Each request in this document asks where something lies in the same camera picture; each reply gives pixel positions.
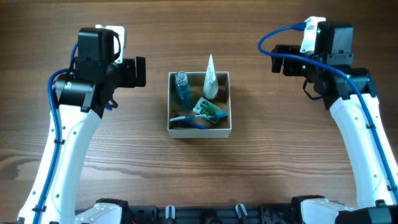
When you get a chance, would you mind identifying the blue mouthwash bottle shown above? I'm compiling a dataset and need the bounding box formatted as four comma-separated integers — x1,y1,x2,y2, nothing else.
175,71,192,110

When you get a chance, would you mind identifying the small toothpaste tube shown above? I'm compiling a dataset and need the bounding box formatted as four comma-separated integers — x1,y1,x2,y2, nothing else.
172,123,198,129

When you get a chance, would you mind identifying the green white small box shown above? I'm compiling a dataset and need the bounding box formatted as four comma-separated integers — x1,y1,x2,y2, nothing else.
193,97,221,116

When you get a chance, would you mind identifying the white cone tube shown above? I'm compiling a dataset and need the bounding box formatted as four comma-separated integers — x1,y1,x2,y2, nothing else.
203,55,219,100

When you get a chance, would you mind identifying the blue white toothbrush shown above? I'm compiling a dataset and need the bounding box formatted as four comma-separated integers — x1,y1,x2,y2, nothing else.
169,110,228,122

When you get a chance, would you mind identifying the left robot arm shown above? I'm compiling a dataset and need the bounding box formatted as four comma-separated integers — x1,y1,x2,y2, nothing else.
16,25,146,224

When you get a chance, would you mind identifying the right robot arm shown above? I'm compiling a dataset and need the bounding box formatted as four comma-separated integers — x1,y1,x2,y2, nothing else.
269,16,397,223

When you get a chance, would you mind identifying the white cardboard box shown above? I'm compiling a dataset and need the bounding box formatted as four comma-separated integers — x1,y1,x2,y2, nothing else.
166,72,232,138

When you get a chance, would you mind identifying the right blue cable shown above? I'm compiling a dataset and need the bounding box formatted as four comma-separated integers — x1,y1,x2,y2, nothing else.
257,21,398,203

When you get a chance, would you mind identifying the blue cable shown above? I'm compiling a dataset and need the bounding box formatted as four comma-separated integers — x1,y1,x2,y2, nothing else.
257,21,398,203
30,40,80,224

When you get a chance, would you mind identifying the left blue cable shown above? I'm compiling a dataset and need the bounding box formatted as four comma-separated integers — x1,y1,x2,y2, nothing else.
30,40,80,224

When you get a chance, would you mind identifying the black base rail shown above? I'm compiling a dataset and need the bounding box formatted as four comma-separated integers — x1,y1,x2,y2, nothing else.
97,198,299,224

